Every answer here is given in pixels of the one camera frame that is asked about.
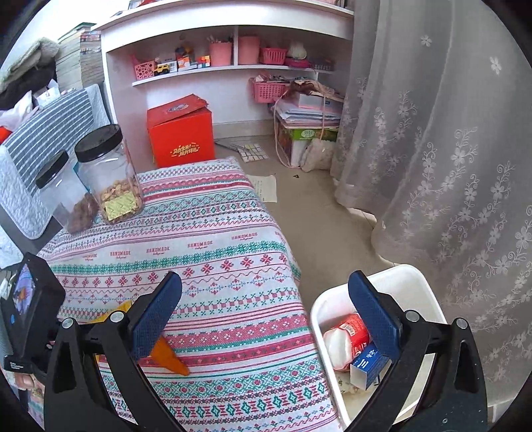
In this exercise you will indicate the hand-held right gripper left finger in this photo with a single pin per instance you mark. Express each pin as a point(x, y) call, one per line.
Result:
point(156, 315)

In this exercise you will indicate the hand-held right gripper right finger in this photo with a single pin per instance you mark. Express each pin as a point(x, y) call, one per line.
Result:
point(374, 315)

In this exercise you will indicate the red white paper cup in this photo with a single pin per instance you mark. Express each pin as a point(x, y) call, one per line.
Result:
point(347, 336)

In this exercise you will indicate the yellow packet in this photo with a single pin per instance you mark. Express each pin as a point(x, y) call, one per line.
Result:
point(170, 357)

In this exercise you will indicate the small blue white box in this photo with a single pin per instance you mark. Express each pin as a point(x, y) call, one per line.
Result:
point(368, 365)

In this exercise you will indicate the white plastic bin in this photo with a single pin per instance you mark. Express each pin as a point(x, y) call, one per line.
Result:
point(419, 290)

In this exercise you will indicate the person's left hand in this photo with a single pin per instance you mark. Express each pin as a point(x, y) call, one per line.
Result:
point(29, 381)

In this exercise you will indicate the patterned striped tablecloth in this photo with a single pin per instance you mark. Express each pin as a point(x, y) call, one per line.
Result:
point(232, 266)

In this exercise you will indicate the small black lid plastic jar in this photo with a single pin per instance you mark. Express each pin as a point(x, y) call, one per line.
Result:
point(66, 195)

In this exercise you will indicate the large black lid plastic jar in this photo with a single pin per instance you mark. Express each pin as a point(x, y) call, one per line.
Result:
point(110, 174)

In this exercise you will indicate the white paper sheet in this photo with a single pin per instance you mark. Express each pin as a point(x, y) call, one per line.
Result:
point(264, 189)

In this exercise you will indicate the beige plush bag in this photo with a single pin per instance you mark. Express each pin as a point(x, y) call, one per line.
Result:
point(316, 155)

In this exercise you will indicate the lace flower curtain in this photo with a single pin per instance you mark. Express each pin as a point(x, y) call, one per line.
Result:
point(436, 145)

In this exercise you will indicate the striped quilted sofa cover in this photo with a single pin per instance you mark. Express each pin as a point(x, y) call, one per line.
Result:
point(45, 133)

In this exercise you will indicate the orange cushion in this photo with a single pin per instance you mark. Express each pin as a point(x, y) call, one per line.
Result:
point(4, 135)

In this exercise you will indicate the red cardboard box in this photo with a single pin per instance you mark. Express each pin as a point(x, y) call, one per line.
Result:
point(178, 133)

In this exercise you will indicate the colourful grid paper sheet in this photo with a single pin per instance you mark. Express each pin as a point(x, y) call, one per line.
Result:
point(252, 153)

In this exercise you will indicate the pink white cloth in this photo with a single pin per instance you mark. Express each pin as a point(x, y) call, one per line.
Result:
point(18, 108)

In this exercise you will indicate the stack of papers and boxes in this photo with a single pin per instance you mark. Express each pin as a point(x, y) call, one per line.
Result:
point(307, 116)

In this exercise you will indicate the dark cloth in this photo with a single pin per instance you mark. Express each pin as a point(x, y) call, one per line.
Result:
point(25, 87)

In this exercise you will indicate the yellow toy truck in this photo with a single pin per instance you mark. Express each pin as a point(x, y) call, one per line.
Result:
point(162, 69)

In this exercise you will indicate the pink lattice basket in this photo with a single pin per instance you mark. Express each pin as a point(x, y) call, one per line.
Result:
point(143, 68)

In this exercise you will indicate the large pink plastic basket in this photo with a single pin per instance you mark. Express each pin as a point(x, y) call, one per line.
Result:
point(268, 91)

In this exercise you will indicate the colourful toy boxes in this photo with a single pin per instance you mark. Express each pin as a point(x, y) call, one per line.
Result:
point(191, 62)

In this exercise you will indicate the beige folded blanket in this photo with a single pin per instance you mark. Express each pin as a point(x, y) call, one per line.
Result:
point(29, 58)

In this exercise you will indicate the stack of books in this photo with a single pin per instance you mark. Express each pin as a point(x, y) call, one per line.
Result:
point(79, 58)

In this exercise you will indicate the pink cup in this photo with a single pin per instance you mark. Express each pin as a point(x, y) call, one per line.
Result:
point(220, 54)
point(249, 50)

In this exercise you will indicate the white pink shelf desk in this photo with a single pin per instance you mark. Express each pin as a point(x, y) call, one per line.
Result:
point(124, 41)

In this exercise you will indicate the white round plush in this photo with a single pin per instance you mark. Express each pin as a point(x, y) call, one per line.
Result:
point(297, 50)

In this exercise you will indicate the small pink plastic basket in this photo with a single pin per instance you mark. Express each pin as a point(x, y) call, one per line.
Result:
point(273, 56)

